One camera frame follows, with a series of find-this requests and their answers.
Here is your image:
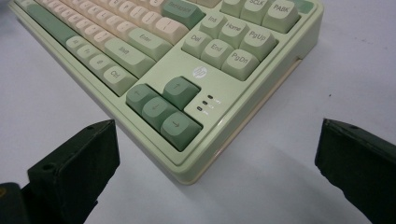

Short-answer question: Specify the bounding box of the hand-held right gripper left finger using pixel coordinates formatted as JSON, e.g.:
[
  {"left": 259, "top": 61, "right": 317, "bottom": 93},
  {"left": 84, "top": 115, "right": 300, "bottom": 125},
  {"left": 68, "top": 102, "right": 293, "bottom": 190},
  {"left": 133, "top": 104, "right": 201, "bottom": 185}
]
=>
[{"left": 27, "top": 119, "right": 121, "bottom": 224}]

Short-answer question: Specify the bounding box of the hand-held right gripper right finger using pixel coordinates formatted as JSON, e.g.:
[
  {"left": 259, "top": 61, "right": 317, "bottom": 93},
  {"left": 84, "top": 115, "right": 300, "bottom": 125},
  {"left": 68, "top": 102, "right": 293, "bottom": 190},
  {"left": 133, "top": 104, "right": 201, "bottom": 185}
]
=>
[{"left": 314, "top": 118, "right": 396, "bottom": 224}]

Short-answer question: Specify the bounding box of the green and cream keyboard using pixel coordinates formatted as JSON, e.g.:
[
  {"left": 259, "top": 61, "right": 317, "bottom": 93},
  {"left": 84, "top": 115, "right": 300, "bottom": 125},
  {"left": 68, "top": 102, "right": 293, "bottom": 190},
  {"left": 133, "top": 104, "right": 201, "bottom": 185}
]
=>
[{"left": 8, "top": 0, "right": 325, "bottom": 187}]

